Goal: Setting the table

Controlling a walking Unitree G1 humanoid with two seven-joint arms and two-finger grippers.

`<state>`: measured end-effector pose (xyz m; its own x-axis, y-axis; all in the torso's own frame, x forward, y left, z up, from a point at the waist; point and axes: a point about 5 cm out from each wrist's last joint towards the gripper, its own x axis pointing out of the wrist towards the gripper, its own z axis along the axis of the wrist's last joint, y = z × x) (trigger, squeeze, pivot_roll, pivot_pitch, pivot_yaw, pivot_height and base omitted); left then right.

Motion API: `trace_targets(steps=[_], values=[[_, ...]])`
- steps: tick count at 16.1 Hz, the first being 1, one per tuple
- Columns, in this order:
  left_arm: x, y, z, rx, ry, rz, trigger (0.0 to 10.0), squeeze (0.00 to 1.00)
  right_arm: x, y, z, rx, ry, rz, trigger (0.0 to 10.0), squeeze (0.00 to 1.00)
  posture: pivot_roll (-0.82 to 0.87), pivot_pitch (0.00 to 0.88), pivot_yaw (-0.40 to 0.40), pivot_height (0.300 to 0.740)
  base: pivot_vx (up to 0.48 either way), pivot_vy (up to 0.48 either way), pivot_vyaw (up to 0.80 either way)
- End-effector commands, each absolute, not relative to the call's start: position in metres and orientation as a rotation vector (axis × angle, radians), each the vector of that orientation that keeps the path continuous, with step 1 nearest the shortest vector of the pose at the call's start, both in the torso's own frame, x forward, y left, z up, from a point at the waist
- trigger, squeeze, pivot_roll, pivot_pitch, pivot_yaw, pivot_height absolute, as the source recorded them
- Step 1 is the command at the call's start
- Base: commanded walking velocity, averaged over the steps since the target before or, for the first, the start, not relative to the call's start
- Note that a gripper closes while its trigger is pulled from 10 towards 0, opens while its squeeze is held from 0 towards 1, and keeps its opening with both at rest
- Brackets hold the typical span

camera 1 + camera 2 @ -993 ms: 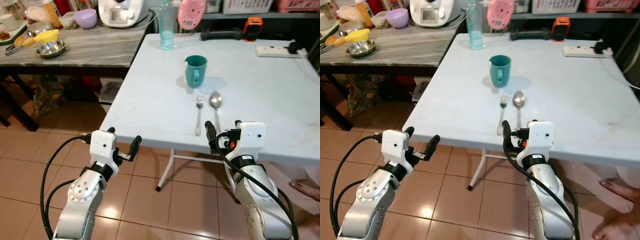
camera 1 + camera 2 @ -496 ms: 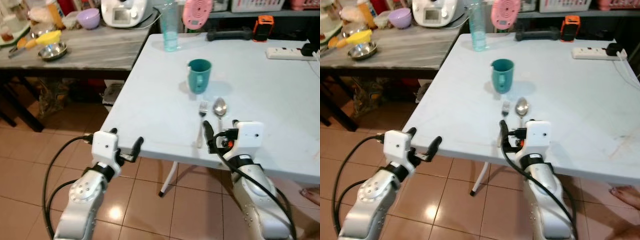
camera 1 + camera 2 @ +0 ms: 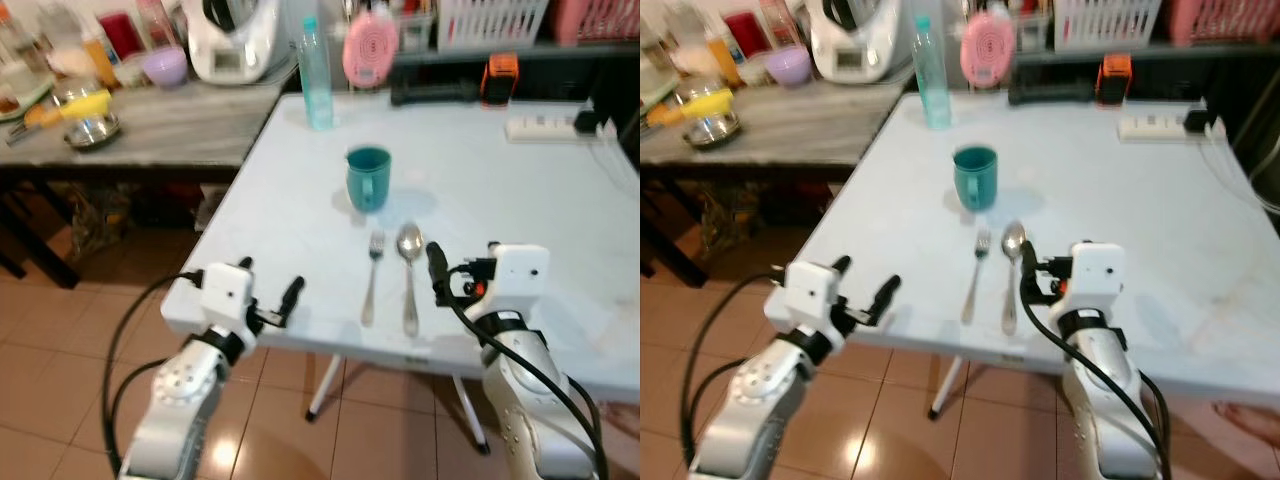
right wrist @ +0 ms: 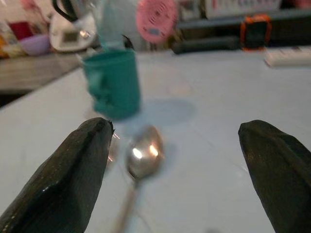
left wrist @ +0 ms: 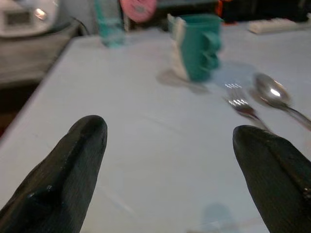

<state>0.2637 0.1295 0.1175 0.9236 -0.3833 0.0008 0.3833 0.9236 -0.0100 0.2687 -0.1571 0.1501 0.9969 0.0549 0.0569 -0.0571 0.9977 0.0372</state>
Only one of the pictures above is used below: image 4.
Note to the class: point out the red container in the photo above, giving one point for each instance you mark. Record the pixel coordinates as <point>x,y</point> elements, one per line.
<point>20,30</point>

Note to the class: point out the silver metal spoon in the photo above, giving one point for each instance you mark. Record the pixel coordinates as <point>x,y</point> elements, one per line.
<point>143,155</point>

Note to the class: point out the black long bar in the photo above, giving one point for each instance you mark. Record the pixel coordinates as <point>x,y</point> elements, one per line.
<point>205,44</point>

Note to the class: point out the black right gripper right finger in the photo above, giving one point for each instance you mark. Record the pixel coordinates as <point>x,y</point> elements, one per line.
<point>279,174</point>

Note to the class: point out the white remote control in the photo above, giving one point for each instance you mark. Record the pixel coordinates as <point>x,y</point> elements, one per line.
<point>288,57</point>

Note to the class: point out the white kitchen appliance with display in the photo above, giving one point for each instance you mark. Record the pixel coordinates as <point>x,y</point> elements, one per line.
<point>73,31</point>

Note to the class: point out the orange and black device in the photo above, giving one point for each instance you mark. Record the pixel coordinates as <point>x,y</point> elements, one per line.
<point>255,32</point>

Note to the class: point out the pink round handheld fan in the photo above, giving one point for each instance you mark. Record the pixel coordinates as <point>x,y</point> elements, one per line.
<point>156,20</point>

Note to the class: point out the clear plastic water bottle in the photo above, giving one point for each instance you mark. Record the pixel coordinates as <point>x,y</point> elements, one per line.
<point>114,23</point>

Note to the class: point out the purple plastic bowl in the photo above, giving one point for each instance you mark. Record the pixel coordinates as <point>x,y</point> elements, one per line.
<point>36,44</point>

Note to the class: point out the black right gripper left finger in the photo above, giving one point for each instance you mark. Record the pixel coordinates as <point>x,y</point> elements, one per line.
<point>60,179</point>

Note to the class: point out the teal plastic mug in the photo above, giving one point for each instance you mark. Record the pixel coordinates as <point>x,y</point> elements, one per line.
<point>114,85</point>

